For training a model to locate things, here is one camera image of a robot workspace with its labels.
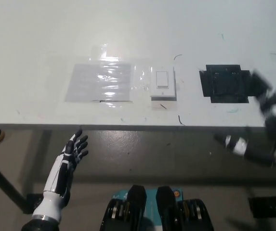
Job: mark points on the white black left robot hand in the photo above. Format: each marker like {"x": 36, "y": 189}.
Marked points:
{"x": 56, "y": 173}

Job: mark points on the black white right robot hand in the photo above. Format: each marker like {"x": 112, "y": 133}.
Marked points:
{"x": 241, "y": 146}

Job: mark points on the white rocker wall switch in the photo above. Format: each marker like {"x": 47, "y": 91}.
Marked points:
{"x": 163, "y": 92}

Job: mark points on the black table foot plate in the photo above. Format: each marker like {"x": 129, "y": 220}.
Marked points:
{"x": 34, "y": 203}
{"x": 264, "y": 206}

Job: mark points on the black slanted table leg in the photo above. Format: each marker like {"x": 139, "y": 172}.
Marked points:
{"x": 3, "y": 183}

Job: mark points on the black tape square patch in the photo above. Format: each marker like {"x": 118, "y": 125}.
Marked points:
{"x": 224, "y": 83}

